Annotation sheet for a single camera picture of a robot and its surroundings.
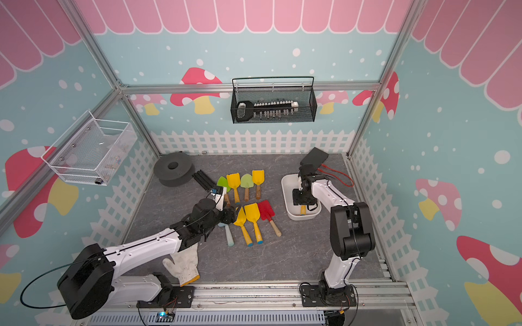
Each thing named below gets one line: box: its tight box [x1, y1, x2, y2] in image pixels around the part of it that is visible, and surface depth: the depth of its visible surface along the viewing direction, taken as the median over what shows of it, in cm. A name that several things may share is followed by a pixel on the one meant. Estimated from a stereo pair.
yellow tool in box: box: [244, 203, 264, 245], surface depth 97 cm
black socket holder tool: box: [236, 100, 300, 122], surface depth 91 cm
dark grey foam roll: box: [153, 152, 196, 187], surface depth 109 cm
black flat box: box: [299, 146, 329, 170], surface depth 123 cm
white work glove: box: [162, 242, 201, 287], surface depth 82 cm
